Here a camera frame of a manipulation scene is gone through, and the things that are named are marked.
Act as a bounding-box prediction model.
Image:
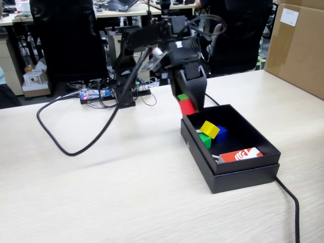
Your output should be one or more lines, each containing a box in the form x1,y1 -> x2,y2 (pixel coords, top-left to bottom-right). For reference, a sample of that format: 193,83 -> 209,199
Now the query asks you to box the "blue controller board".
79,89 -> 113,101

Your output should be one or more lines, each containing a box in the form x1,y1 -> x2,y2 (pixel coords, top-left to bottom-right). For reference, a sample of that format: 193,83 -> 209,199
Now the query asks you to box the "person in teal shirt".
0,66 -> 23,107

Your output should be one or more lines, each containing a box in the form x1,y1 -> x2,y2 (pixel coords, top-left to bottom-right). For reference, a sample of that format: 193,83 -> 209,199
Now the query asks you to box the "yellow wooden cube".
200,120 -> 220,139

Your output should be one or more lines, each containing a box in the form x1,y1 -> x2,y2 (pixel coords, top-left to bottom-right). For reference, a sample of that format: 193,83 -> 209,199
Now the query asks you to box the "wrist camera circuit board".
141,47 -> 169,71

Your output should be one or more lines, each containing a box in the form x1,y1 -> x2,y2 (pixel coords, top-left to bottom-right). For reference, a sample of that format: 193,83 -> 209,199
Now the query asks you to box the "black cardboard box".
180,103 -> 282,194

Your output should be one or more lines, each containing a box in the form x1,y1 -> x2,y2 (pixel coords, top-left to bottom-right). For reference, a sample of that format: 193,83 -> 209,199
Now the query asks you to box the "white pink container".
17,0 -> 35,13

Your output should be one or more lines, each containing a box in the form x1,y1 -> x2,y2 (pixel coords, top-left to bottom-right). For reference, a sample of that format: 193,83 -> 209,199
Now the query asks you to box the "green wooden cube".
198,133 -> 212,149

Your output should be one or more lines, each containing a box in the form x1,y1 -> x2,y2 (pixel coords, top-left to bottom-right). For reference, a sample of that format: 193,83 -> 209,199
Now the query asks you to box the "large brown cardboard box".
263,0 -> 324,101

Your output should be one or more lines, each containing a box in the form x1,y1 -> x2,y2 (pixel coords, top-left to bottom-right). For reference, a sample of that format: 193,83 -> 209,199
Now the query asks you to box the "black office chair with armrest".
199,0 -> 273,77

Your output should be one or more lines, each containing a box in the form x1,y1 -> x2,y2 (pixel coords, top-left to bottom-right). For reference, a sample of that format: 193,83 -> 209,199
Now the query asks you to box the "thick black table cable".
204,92 -> 301,243

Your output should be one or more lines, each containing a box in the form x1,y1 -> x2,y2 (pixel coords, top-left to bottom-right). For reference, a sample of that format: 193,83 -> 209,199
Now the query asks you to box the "orange white card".
218,147 -> 264,165

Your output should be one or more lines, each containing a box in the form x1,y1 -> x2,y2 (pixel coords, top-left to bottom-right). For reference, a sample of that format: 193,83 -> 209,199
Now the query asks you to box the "black high-back office chair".
29,0 -> 108,84

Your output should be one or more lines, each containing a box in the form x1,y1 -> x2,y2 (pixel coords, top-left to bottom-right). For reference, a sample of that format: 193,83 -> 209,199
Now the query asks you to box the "black laptop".
98,0 -> 140,12

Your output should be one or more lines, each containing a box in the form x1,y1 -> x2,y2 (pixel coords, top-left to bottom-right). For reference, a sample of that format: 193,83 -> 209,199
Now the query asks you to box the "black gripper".
168,37 -> 209,112

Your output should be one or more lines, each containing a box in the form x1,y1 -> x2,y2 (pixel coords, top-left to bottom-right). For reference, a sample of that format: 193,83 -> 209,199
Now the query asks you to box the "small white product box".
23,71 -> 44,86

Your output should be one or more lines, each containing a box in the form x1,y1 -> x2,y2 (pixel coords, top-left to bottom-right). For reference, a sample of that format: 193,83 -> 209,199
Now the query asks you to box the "blue wooden cube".
215,126 -> 228,144

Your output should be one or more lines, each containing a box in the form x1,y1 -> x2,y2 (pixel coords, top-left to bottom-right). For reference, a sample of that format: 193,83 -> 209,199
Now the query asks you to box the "seated person in dark clothes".
196,0 -> 224,37

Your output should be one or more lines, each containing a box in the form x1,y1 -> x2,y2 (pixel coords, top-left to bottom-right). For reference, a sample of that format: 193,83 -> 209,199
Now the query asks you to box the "thick black camera cable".
36,48 -> 152,157

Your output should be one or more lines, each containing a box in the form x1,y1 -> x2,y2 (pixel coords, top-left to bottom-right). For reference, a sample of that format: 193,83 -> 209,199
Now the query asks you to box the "red wooden cube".
178,98 -> 197,116

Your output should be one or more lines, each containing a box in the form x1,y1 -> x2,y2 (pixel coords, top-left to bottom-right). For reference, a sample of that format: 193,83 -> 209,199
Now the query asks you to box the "beige office desk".
0,11 -> 35,27

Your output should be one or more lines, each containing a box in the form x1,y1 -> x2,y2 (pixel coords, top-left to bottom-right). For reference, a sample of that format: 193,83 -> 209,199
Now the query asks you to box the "beige drawer cabinet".
0,37 -> 25,96

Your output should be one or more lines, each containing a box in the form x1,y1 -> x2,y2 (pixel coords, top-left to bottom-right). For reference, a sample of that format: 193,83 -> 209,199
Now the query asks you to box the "black vertical pole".
160,0 -> 171,21

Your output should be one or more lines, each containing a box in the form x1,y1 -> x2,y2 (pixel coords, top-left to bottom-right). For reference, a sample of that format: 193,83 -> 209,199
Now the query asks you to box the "beige desk with laptop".
96,0 -> 200,18

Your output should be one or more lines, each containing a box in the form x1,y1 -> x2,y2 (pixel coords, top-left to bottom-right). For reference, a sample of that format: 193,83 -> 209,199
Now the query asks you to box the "small brown open carton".
21,69 -> 51,98

